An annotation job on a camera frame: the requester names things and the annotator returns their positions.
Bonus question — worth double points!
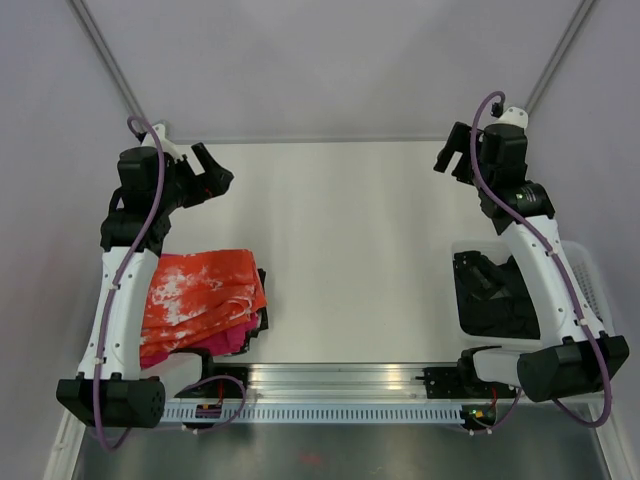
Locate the white slotted cable duct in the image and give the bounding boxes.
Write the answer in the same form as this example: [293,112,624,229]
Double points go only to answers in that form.
[161,403,464,425]

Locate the orange white folded trousers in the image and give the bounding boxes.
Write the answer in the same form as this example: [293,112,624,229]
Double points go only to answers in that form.
[139,249,267,369]

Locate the aluminium mounting rail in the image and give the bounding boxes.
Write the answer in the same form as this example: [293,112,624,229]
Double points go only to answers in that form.
[217,363,461,402]

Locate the pink folded trousers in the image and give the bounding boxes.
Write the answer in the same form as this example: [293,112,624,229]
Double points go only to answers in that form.
[199,312,262,356]

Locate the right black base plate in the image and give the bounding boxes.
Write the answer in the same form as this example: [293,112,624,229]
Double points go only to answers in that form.
[416,366,515,400]

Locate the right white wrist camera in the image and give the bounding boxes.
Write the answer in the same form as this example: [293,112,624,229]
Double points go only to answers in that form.
[493,106,529,131]

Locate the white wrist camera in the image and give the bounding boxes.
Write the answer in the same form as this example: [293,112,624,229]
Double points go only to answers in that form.
[493,106,529,131]
[141,122,188,163]

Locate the aluminium frame post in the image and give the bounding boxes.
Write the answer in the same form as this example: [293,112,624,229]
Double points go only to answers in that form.
[525,0,599,116]
[65,0,144,116]

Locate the left aluminium frame post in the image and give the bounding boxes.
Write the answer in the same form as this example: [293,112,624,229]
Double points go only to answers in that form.
[65,0,144,116]

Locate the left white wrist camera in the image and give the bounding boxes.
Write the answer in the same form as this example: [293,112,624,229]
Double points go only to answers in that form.
[141,122,188,163]

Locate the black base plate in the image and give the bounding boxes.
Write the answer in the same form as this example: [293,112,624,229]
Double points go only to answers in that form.
[416,366,515,400]
[176,364,249,401]

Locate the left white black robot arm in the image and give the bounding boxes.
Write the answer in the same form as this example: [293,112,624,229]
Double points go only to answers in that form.
[56,143,234,429]

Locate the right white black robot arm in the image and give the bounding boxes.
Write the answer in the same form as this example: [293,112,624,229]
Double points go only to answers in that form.
[434,118,629,402]

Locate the white plastic basket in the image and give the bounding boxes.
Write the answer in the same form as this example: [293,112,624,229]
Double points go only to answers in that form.
[449,239,615,351]

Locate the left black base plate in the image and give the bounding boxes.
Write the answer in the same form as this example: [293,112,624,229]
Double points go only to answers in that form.
[176,364,249,401]

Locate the right aluminium frame post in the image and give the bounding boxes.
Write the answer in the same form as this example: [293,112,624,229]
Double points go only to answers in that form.
[525,0,599,116]

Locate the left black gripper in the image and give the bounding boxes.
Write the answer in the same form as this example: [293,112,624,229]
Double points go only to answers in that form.
[154,143,233,214]

